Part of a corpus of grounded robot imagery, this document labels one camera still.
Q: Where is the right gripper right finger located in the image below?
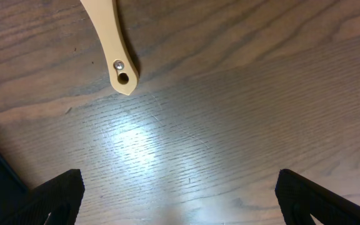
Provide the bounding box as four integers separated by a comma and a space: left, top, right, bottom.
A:
275, 169, 360, 225

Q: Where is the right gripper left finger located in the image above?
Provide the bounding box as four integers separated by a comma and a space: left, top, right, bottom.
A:
0, 169, 85, 225

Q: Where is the orange scraper wooden handle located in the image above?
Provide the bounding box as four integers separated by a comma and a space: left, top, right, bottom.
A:
81, 0, 139, 96

